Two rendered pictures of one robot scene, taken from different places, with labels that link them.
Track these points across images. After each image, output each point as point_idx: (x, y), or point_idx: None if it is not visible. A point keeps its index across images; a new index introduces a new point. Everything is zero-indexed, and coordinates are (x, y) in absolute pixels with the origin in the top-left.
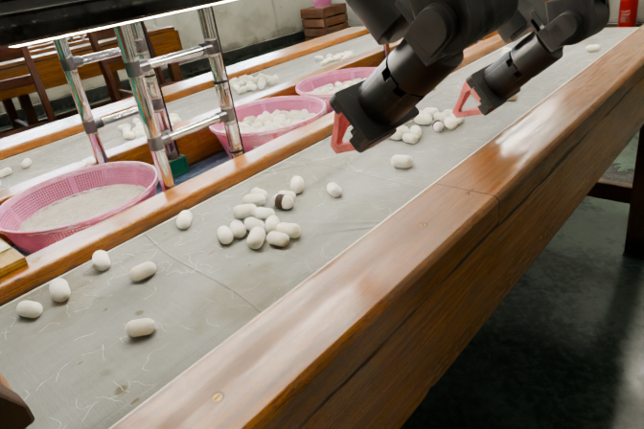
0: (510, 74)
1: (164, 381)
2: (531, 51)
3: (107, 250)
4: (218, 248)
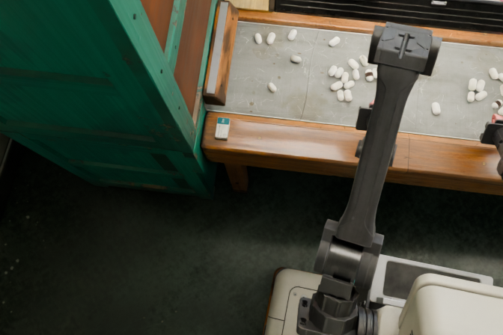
0: (496, 144)
1: (260, 113)
2: (502, 152)
3: (301, 27)
4: (325, 73)
